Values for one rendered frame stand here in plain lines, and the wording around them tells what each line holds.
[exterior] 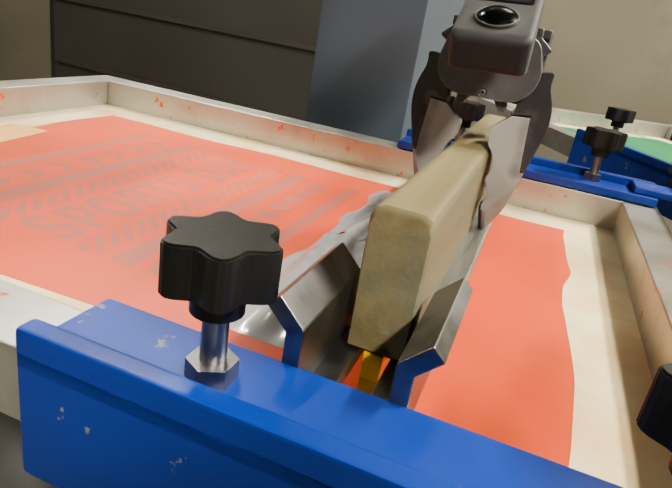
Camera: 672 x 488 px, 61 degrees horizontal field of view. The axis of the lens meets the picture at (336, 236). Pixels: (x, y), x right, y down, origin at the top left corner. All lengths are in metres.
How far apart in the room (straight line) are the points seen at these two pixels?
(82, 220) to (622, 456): 0.39
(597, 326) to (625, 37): 2.68
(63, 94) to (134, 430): 0.69
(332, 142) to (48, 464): 0.57
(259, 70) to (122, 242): 3.32
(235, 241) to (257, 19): 3.56
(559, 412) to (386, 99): 0.68
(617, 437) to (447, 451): 0.15
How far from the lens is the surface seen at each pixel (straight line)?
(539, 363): 0.38
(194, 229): 0.20
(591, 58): 3.09
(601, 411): 0.36
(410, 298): 0.26
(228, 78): 3.88
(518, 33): 0.35
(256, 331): 0.34
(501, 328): 0.41
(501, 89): 0.43
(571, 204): 0.71
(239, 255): 0.18
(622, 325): 0.48
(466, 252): 0.41
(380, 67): 0.95
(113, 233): 0.46
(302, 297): 0.24
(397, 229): 0.25
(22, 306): 0.30
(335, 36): 0.98
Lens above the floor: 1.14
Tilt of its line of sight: 21 degrees down
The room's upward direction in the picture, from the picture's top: 10 degrees clockwise
